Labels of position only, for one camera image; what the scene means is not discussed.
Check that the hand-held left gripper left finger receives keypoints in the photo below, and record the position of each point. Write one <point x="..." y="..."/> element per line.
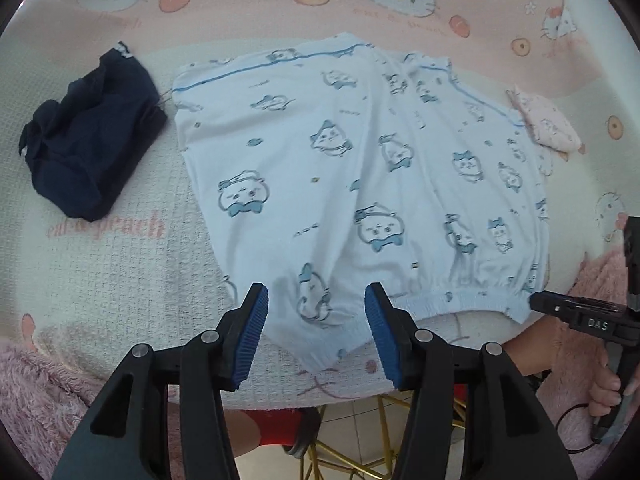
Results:
<point x="250" y="340"/>

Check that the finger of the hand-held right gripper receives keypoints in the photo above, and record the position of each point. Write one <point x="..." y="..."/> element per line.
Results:
<point x="552" y="304"/>

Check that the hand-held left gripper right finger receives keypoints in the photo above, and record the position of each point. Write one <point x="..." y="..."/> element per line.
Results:
<point x="382" y="340"/>

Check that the light blue printed shorts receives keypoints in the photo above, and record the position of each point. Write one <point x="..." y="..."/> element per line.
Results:
<point x="350" y="170"/>

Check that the person's right hand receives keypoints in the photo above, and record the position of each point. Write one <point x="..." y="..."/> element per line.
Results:
<point x="607" y="387"/>

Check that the pink cat printed blanket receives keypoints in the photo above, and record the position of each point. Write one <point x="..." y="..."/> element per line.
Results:
<point x="125" y="270"/>

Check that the pink printed folded garment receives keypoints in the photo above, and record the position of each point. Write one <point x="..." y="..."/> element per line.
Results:
<point x="547" y="125"/>

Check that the person's pink fluffy robe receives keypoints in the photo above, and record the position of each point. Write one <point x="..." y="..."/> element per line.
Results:
<point x="45" y="385"/>

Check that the navy blue garment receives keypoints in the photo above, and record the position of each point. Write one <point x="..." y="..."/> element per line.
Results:
<point x="90" y="145"/>

